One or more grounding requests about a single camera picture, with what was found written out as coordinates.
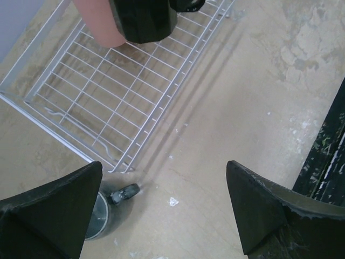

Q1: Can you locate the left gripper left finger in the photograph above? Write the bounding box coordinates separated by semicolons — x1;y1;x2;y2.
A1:
1;162;102;258

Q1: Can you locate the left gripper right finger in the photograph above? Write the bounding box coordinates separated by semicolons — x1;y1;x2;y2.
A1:
226;161;344;258

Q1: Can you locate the grey-blue round mug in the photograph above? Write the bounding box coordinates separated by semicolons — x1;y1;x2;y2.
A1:
85;181;140;241

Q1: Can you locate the pink tumbler cup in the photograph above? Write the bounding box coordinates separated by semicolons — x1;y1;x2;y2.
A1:
73;0;126;48

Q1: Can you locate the black faceted mug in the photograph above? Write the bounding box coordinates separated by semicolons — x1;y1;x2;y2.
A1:
109;0;205;44

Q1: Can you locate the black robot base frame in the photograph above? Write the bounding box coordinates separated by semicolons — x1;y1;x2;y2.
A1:
292;82;344;207

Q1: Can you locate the white wire dish rack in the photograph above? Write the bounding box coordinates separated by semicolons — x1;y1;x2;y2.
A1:
1;1;233;173

